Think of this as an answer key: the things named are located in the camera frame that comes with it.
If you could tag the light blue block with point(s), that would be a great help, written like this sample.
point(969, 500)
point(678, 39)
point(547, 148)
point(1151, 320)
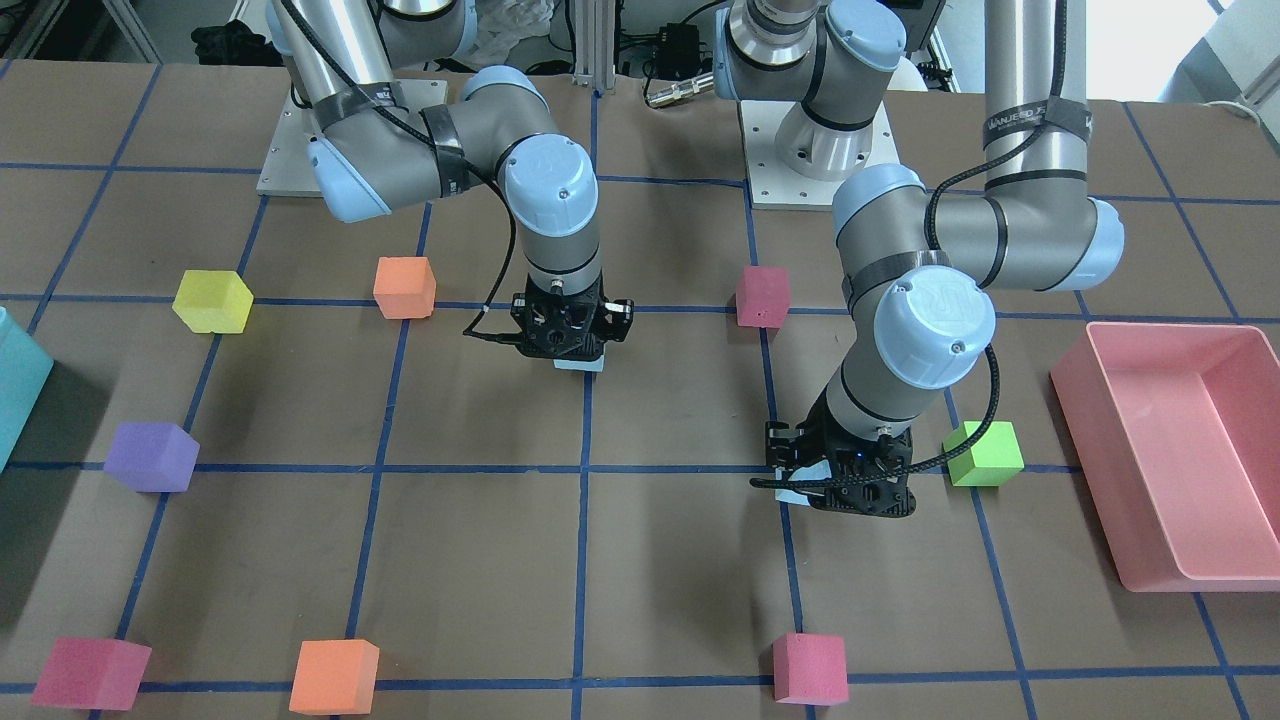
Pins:
point(814, 478)
point(588, 366)

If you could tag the yellow block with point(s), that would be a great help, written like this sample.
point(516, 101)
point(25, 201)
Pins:
point(213, 301)

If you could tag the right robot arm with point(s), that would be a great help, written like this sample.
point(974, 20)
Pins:
point(373, 154)

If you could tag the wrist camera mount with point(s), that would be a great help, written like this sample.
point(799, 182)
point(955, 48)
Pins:
point(867, 477)
point(555, 326)

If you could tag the pink tray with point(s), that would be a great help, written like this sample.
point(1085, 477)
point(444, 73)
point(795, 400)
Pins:
point(1177, 430)

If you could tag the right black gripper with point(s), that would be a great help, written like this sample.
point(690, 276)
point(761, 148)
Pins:
point(617, 313)

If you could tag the orange block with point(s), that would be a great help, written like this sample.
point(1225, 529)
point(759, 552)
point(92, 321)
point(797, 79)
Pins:
point(335, 678)
point(405, 288)

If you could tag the purple block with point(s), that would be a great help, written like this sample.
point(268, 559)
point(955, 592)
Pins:
point(152, 456)

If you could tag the cyan tray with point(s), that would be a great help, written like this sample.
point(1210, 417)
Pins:
point(25, 367)

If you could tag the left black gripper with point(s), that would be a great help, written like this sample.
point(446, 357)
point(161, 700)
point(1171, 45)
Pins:
point(782, 444)

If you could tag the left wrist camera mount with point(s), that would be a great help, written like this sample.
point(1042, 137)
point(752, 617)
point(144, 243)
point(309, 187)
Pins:
point(867, 477)

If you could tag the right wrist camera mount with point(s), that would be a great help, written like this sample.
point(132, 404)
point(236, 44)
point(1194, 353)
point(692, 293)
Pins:
point(555, 326)

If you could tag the aluminium frame post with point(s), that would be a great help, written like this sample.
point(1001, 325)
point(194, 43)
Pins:
point(594, 44)

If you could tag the green block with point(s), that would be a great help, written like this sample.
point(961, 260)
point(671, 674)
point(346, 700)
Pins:
point(991, 461)

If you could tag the dark pink block near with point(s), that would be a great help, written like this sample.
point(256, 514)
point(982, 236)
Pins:
point(762, 297)

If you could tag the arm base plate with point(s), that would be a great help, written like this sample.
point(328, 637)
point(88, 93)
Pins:
point(287, 172)
point(794, 163)

